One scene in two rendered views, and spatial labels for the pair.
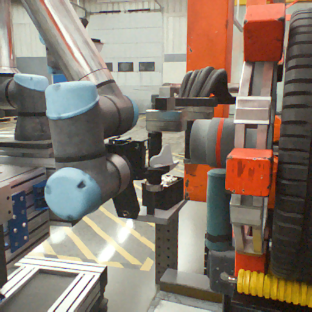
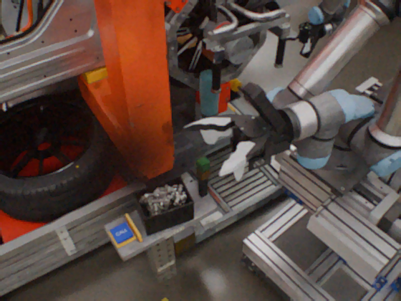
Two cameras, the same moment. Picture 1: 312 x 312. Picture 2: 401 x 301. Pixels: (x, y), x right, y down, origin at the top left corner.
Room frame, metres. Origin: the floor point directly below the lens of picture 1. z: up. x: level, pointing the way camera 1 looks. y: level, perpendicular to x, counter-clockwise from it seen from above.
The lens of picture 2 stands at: (2.22, 0.60, 1.75)
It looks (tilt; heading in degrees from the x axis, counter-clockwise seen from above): 47 degrees down; 217
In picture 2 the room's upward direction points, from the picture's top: straight up
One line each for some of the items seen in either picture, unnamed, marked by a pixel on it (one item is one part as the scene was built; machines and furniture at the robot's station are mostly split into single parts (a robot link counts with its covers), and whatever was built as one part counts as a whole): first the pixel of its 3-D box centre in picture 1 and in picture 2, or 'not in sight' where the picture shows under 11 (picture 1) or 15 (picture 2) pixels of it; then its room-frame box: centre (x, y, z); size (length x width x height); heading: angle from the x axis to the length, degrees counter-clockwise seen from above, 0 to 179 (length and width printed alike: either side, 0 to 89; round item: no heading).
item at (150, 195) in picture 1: (150, 192); (203, 178); (1.42, 0.02, 0.55); 0.03 x 0.03 x 0.21; 70
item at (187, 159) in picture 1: (189, 140); (216, 75); (1.15, -0.12, 0.83); 0.04 x 0.04 x 0.16
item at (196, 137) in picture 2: not in sight; (197, 103); (0.85, -0.44, 0.32); 0.40 x 0.30 x 0.28; 160
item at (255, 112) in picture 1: (258, 145); (218, 33); (0.91, -0.28, 0.85); 0.54 x 0.07 x 0.54; 160
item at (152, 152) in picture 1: (155, 159); (280, 51); (0.83, 0.00, 0.83); 0.04 x 0.04 x 0.16
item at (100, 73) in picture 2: not in sight; (95, 68); (1.29, -0.70, 0.71); 0.14 x 0.14 x 0.05; 70
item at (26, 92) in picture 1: (31, 92); (351, 120); (1.27, 0.45, 0.98); 0.13 x 0.12 x 0.14; 62
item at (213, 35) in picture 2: not in sight; (216, 12); (1.04, -0.20, 1.03); 0.19 x 0.18 x 0.11; 70
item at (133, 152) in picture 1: (124, 161); (311, 32); (0.65, 0.06, 0.86); 0.12 x 0.08 x 0.09; 163
